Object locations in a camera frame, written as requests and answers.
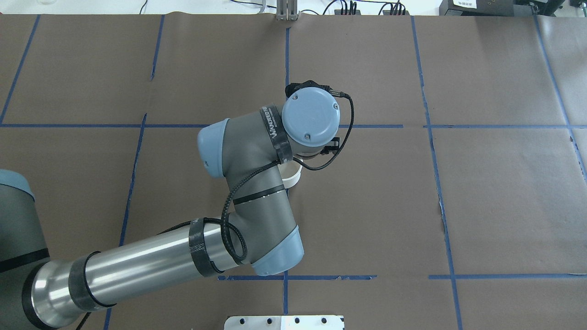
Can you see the white pedestal column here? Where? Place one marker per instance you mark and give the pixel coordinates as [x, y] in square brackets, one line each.
[285, 322]

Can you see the aluminium frame post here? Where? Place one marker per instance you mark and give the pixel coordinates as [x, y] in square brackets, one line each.
[287, 10]

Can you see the black box device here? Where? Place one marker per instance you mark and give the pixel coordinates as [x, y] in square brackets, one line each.
[500, 8]

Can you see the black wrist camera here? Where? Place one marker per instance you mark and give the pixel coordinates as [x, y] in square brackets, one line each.
[294, 87]

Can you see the white mug black handle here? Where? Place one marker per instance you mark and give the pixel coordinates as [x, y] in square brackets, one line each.
[290, 173]

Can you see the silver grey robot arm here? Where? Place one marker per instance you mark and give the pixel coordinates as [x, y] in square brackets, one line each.
[255, 226]

